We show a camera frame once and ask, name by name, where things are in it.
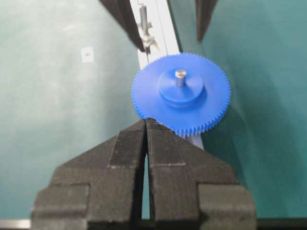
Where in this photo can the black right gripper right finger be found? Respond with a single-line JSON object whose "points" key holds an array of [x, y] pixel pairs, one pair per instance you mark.
{"points": [[191, 189]]}

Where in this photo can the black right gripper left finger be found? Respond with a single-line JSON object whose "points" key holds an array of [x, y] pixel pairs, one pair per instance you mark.
{"points": [[100, 189]]}

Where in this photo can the large blue plastic gear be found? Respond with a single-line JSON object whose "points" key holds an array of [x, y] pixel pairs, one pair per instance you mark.
{"points": [[190, 110]]}

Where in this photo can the small white sticker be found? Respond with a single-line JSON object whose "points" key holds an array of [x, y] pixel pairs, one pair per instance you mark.
{"points": [[87, 54]]}

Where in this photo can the right shaft bracket on rail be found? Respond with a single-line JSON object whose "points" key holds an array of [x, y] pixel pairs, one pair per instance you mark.
{"points": [[147, 39]]}

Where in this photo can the silver aluminium extrusion rail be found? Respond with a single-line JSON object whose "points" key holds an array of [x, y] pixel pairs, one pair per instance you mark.
{"points": [[158, 14]]}

